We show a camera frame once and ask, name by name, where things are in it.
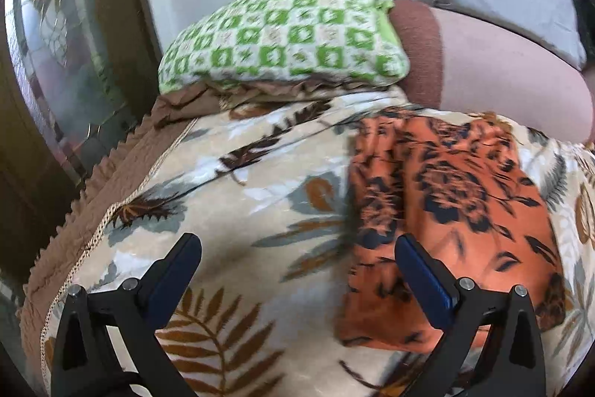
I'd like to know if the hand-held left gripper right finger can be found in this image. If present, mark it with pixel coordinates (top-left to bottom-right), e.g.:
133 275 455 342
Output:
393 233 549 397

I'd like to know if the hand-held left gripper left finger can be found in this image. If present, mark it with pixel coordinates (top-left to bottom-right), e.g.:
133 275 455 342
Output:
50 233 204 397

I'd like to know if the orange floral garment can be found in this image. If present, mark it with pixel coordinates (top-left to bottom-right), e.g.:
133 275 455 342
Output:
335 108 569 352

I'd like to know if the leaf print blanket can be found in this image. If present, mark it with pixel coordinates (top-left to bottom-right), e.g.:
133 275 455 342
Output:
39 86 595 397

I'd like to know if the brown wooden door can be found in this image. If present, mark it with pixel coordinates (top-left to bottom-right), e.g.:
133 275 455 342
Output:
0 0 161 286

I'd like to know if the pink brown bolster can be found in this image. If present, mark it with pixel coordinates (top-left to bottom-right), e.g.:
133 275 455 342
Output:
389 0 595 144

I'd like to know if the decorative glass door panel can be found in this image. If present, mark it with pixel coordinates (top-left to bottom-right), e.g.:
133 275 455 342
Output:
4 0 140 188

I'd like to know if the green checkered pillow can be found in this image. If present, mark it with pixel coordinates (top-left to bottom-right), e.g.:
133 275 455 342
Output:
158 0 411 95

